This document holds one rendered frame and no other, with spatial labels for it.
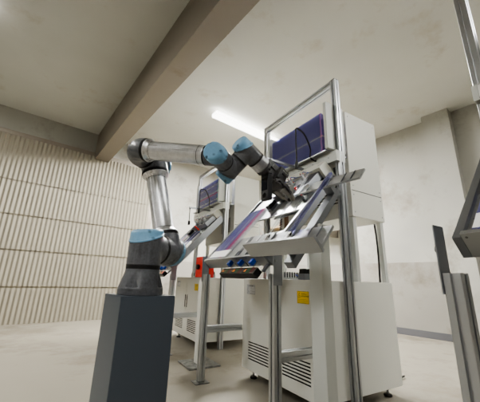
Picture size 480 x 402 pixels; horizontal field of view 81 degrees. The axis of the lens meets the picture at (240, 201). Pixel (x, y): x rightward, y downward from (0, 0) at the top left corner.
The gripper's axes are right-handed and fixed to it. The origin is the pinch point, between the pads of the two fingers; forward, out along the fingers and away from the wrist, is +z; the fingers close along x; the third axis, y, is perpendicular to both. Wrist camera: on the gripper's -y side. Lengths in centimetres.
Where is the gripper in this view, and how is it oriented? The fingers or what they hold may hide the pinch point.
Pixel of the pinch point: (290, 200)
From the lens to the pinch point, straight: 126.4
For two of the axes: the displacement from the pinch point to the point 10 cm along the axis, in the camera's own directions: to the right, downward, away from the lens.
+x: -6.3, 1.9, 7.6
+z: 6.8, 6.2, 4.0
